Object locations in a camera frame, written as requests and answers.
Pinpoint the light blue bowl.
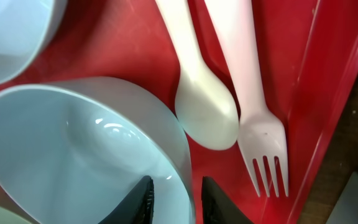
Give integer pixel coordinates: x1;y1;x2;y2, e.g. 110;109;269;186
0;77;196;223

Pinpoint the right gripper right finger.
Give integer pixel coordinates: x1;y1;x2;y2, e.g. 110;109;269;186
201;176;253;224

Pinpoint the white plastic fork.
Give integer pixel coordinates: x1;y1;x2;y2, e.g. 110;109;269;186
205;0;289;195

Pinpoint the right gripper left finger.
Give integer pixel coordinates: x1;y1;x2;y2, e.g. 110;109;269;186
99;175;154;224

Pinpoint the white plastic spoon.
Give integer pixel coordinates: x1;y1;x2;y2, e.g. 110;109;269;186
156;0;239;151

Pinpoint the large light blue plate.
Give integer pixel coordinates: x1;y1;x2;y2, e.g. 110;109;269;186
0;0;68;84

